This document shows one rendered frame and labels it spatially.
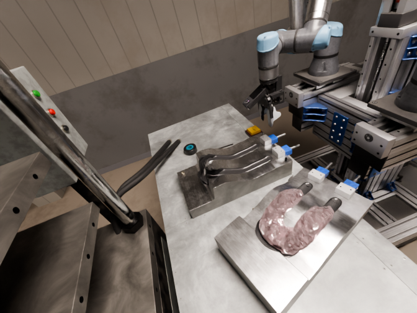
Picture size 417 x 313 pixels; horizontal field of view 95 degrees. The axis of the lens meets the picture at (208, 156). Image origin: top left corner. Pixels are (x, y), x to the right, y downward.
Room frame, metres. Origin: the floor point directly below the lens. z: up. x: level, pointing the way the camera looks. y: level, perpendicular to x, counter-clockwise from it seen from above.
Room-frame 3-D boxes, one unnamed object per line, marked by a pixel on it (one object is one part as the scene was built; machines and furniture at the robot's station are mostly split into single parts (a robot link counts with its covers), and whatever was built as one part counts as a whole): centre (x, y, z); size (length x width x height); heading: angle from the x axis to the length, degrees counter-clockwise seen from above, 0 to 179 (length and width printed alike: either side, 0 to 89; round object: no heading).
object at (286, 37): (0.80, -0.41, 1.31); 0.11 x 0.11 x 0.08; 46
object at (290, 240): (0.32, -0.22, 0.90); 0.26 x 0.18 x 0.08; 116
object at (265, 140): (0.74, -0.35, 0.89); 0.13 x 0.05 x 0.05; 98
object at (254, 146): (0.65, -0.10, 0.92); 0.35 x 0.16 x 0.09; 98
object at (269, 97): (0.74, -0.33, 1.15); 0.09 x 0.08 x 0.12; 98
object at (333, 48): (1.01, -0.76, 1.20); 0.13 x 0.12 x 0.14; 46
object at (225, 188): (0.66, -0.08, 0.87); 0.50 x 0.26 x 0.14; 98
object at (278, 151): (0.64, -0.36, 0.89); 0.13 x 0.05 x 0.05; 98
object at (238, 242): (0.31, -0.22, 0.86); 0.50 x 0.26 x 0.11; 116
